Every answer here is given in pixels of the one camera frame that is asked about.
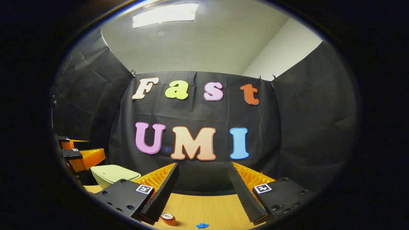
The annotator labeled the red pop can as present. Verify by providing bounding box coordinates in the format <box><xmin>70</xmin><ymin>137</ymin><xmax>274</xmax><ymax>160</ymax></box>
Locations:
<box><xmin>160</xmin><ymin>212</ymin><xmax>177</xmax><ymax>226</ymax></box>

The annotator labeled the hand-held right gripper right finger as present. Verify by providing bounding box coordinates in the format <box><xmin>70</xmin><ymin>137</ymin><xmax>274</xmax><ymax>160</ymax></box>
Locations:
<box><xmin>228</xmin><ymin>161</ymin><xmax>315</xmax><ymax>226</ymax></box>

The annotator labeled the ceiling light panel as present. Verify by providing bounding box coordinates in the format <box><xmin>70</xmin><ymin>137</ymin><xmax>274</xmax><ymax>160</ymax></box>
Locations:
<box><xmin>133</xmin><ymin>3</ymin><xmax>199</xmax><ymax>29</ymax></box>

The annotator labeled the green desktop garbage bin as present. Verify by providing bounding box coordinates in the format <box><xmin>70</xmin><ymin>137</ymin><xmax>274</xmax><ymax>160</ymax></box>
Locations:
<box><xmin>90</xmin><ymin>165</ymin><xmax>141</xmax><ymax>191</ymax></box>

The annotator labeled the black backdrop cloth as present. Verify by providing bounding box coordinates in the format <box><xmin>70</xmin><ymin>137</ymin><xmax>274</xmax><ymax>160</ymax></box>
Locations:
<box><xmin>51</xmin><ymin>29</ymin><xmax>358</xmax><ymax>196</ymax></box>

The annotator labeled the wooden desktop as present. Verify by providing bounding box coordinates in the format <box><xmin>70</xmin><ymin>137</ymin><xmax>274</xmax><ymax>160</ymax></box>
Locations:
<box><xmin>82</xmin><ymin>184</ymin><xmax>266</xmax><ymax>230</ymax></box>

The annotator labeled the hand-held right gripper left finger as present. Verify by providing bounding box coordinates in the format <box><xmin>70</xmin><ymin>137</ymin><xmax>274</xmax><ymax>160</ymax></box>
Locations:
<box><xmin>93</xmin><ymin>162</ymin><xmax>180</xmax><ymax>226</ymax></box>

